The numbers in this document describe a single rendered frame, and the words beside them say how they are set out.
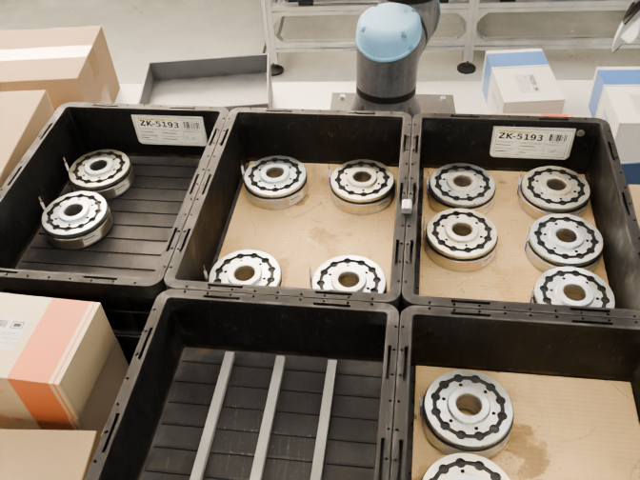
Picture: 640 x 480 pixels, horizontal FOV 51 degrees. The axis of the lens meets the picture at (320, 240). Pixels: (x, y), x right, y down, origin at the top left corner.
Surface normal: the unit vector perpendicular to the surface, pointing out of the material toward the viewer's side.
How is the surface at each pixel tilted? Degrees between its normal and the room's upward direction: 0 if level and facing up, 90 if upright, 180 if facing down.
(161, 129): 90
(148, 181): 0
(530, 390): 0
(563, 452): 0
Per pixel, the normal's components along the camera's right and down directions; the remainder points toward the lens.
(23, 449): -0.06, -0.70
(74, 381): 0.99, 0.07
